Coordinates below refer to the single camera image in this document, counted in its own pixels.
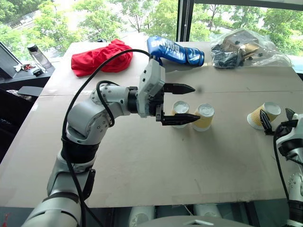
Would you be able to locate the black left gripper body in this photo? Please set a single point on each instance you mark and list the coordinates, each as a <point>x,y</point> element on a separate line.
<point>156,104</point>

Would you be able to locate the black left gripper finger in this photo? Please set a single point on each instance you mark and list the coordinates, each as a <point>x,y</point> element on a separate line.
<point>180,89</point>
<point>180,119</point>

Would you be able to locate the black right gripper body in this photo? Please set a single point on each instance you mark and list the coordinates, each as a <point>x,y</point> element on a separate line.
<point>287,124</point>

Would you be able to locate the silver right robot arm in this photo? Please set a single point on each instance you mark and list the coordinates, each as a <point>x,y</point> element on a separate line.
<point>296,184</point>

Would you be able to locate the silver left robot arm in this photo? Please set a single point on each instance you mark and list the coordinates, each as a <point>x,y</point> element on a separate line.
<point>85,118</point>

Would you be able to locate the blue boxing glove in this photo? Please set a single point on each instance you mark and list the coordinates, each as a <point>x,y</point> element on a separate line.
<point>175,50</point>

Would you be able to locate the clear plastic bag of parts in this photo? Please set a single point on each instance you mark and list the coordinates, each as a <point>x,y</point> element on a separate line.
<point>236,49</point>

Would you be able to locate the red cloth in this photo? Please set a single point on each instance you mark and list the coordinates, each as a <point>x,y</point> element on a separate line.
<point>94,56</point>

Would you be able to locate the white cylinder under table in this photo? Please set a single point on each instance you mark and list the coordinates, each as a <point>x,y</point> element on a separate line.
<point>142,216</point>
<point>207,210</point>

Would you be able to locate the small black object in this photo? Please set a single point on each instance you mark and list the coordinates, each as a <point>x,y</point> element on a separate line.
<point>38,71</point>

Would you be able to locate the grey flat object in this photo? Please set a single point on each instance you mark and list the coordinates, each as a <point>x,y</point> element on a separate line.
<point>30,91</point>

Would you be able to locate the clear water bottle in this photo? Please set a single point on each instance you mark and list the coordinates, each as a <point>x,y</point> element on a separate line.
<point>39,56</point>

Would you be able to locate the small red items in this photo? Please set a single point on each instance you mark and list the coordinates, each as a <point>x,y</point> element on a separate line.
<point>28,67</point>

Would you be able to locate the black side table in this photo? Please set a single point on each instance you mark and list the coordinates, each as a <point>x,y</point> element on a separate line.
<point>23,77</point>

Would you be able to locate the small white object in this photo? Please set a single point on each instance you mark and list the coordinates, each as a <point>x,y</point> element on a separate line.
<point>18,67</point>

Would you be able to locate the dark monitor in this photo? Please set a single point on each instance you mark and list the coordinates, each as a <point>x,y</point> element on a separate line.
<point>7,63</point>

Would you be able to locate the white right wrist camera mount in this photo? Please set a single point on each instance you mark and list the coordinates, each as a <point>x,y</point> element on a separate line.
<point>293,136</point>

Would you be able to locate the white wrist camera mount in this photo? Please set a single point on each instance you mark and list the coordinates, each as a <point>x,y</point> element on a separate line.
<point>293,136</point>
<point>151,80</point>

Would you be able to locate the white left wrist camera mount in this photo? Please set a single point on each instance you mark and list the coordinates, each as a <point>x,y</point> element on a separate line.
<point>151,80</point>

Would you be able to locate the black window frame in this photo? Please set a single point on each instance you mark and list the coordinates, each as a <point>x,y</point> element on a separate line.
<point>184,19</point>

